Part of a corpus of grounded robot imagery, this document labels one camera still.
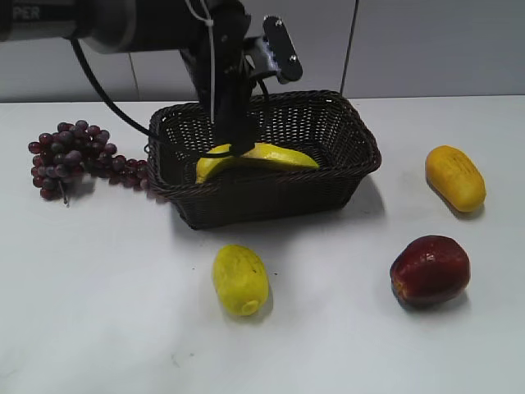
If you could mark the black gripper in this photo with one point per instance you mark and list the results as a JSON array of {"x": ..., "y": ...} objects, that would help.
[{"x": 241, "y": 63}]

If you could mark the yellow banana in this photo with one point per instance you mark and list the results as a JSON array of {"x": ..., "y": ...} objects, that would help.
[{"x": 262, "y": 155}]

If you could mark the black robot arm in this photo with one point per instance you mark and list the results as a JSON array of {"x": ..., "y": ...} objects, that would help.
[{"x": 107, "y": 27}]

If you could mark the dark brown wicker basket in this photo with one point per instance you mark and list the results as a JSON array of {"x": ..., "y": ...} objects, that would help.
[{"x": 320, "y": 123}]

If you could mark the white zip tie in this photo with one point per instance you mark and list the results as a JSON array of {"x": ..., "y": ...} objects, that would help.
[{"x": 208, "y": 21}]

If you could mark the yellow lemon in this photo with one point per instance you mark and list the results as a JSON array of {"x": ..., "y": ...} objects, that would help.
[{"x": 240, "y": 280}]

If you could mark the purple grape bunch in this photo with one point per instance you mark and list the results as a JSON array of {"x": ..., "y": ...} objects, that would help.
[{"x": 61, "y": 160}]

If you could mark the orange yellow mango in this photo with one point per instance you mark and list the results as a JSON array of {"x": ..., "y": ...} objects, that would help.
[{"x": 453, "y": 175}]

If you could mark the red apple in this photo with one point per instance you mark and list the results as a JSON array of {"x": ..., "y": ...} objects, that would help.
[{"x": 431, "y": 270}]

